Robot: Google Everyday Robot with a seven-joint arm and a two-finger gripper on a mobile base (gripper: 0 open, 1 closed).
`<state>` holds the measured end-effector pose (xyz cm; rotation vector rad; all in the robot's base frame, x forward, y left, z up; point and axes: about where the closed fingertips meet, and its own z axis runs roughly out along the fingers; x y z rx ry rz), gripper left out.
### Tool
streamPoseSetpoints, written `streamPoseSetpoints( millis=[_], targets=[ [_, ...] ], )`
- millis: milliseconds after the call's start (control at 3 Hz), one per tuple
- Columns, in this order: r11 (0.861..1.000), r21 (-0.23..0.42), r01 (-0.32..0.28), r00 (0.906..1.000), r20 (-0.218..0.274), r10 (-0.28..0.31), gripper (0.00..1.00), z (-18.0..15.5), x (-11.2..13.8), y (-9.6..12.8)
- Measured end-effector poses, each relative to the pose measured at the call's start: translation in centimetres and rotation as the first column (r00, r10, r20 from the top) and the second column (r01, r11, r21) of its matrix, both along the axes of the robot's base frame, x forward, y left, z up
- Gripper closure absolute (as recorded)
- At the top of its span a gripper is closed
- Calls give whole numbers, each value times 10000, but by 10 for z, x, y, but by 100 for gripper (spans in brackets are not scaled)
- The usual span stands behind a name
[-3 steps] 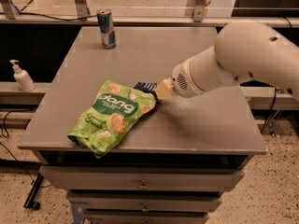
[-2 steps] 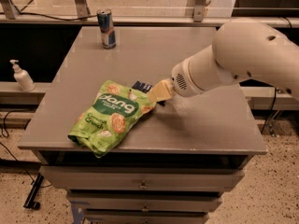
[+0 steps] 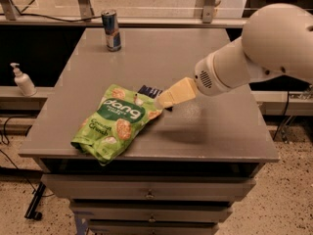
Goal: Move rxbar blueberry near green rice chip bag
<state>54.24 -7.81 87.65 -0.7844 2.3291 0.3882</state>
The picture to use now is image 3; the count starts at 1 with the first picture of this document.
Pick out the blue silver energy drink can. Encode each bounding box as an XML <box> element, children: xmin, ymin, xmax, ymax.
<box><xmin>101</xmin><ymin>9</ymin><xmax>121</xmax><ymax>52</ymax></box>

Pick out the green rice chip bag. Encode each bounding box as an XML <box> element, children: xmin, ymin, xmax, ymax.
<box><xmin>70</xmin><ymin>84</ymin><xmax>162</xmax><ymax>165</ymax></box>

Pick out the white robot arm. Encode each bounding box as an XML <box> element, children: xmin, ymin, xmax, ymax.
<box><xmin>155</xmin><ymin>4</ymin><xmax>313</xmax><ymax>109</ymax></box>

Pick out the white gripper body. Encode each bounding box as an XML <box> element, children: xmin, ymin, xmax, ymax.
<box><xmin>195</xmin><ymin>46</ymin><xmax>250</xmax><ymax>96</ymax></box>

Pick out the black metal floor foot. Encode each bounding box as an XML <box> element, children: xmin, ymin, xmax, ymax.
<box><xmin>24</xmin><ymin>183</ymin><xmax>46</xmax><ymax>220</ymax></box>

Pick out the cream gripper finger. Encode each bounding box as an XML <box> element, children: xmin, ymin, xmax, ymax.
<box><xmin>155</xmin><ymin>77</ymin><xmax>198</xmax><ymax>109</ymax></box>

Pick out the dark blue rxbar wrapper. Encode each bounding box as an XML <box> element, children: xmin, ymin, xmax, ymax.
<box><xmin>138</xmin><ymin>85</ymin><xmax>173</xmax><ymax>112</ymax></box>

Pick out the grey drawer cabinet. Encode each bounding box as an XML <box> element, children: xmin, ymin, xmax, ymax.
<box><xmin>21</xmin><ymin>28</ymin><xmax>278</xmax><ymax>235</ymax></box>

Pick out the white pump lotion bottle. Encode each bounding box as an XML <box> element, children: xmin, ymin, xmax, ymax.
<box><xmin>10</xmin><ymin>63</ymin><xmax>36</xmax><ymax>97</ymax></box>

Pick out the black cable behind window ledge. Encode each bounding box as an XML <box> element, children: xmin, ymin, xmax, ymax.
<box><xmin>19</xmin><ymin>12</ymin><xmax>103</xmax><ymax>23</ymax></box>

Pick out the black cable on floor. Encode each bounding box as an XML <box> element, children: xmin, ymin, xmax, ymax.
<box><xmin>0</xmin><ymin>115</ymin><xmax>55</xmax><ymax>198</ymax></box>

